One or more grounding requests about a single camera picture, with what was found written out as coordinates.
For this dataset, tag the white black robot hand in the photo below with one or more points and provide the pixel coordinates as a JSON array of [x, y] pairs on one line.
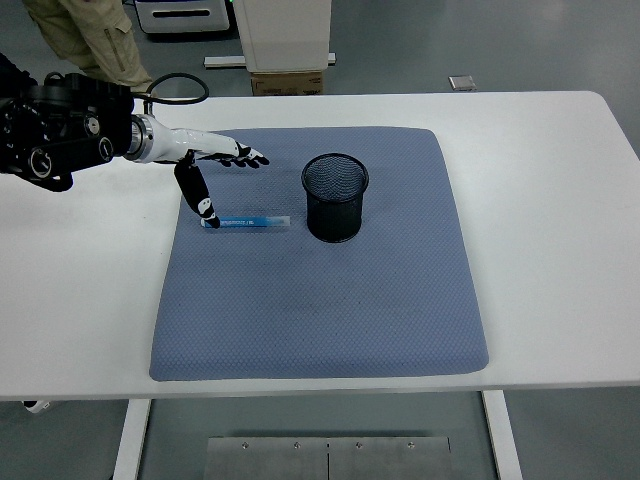
[[175, 142]]

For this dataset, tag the blue marker pen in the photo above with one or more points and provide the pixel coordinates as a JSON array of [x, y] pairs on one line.
[[255, 221]]

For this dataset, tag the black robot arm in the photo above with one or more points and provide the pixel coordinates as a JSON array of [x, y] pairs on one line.
[[65, 150]]

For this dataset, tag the black mesh pen holder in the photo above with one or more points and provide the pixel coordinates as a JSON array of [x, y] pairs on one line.
[[335, 220]]

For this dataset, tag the white base bar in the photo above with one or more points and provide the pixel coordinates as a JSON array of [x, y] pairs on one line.
[[225, 61]]

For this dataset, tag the white appliance with dark slot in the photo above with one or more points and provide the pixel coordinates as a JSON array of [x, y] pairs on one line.
[[150, 25]]

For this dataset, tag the brown cardboard box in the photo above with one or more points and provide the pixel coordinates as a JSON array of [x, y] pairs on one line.
[[287, 82]]

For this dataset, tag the person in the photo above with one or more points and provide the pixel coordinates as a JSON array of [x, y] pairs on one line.
[[90, 40]]

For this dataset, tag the white cabinet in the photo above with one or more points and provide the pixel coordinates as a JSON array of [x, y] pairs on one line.
[[285, 35]]

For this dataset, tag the dark bulky object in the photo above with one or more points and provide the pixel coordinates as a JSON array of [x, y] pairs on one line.
[[12, 70]]

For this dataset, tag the blue-grey textured mat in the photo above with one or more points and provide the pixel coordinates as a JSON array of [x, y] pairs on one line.
[[310, 310]]

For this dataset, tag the grey floor socket plate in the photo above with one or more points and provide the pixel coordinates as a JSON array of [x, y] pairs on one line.
[[462, 83]]

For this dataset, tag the small white black object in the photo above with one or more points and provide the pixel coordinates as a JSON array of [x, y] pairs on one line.
[[36, 406]]

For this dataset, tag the white table leg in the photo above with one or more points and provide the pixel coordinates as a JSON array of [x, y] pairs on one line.
[[130, 440], [502, 440]]

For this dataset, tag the grey metal plate with screws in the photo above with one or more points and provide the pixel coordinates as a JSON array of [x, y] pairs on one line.
[[390, 460], [265, 460]]

